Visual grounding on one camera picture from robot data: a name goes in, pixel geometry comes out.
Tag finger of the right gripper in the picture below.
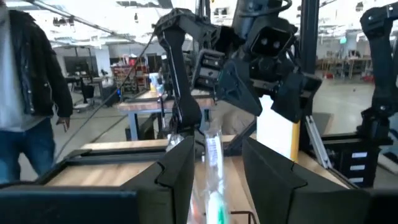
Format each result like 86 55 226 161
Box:
215 58 264 117
271 72 323 123

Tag black articulated stand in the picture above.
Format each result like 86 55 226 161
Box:
323 0 398 189

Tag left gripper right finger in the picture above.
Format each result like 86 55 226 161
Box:
241 138 371 224

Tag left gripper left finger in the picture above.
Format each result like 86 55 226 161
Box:
121 135 197 224

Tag wooden workbench blue legs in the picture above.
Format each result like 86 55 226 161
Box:
116 89 217 141

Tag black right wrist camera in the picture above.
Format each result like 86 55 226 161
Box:
249 26 295 59

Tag black aluminium table frame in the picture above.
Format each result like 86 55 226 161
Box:
0 133 394 190

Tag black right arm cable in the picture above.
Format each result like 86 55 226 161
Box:
54 30 156 161

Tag green toothbrush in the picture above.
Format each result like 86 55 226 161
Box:
188 126 233 224

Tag red parts shelf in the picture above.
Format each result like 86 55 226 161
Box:
111 57 150 94

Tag black vertical rig post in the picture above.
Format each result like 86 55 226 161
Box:
299 0 322 77

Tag silver strut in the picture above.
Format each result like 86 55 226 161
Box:
303 114 333 169

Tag person's hand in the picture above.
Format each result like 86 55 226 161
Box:
55 116 71 133

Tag black wire caddy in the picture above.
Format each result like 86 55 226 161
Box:
229 210 259 224

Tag person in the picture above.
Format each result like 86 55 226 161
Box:
0 0 75 185

